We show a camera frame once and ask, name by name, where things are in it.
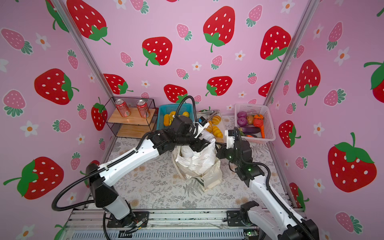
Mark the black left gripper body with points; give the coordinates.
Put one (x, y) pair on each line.
(197, 145)

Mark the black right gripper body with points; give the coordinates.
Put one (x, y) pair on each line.
(229, 154)

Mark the white plastic bag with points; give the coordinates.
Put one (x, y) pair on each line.
(200, 162)

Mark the beige canvas tote bag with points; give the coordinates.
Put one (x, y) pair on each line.
(208, 180)

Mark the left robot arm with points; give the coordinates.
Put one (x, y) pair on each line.
(182, 132)

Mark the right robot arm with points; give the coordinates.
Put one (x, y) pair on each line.
(270, 192)

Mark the yellow striped bread roll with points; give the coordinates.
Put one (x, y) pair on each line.
(217, 132)

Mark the purple eggplant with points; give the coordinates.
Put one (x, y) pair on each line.
(250, 130)

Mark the small striped bread roll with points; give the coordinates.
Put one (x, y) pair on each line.
(216, 120)

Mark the white plastic tray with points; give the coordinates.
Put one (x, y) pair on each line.
(221, 126)

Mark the purple onion front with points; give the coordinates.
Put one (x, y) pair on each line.
(242, 121)

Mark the purple onion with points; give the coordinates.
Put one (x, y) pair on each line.
(242, 114)
(242, 121)

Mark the metal tongs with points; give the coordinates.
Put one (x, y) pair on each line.
(207, 114)

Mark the white plastic basket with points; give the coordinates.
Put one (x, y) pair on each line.
(253, 109)

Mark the orange carrot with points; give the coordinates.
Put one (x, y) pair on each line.
(263, 132)

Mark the red tomato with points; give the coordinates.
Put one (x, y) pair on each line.
(258, 123)

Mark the brown potato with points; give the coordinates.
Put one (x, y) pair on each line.
(250, 119)

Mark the purple onion back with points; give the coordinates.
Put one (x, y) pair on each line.
(242, 114)

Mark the teal plastic basket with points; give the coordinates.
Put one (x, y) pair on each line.
(167, 109)

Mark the red soda can right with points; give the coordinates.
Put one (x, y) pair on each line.
(143, 109)

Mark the red soda can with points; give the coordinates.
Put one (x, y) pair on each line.
(123, 108)
(143, 109)

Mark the red soda can left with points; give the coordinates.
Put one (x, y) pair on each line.
(123, 108)

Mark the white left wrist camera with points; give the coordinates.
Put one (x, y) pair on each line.
(202, 125)

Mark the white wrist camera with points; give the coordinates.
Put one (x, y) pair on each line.
(230, 138)
(202, 125)

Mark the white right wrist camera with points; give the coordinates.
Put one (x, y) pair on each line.
(230, 138)

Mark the black wire wooden shelf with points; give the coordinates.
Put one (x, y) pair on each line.
(133, 126)

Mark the metal base rail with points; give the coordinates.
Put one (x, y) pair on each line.
(189, 224)

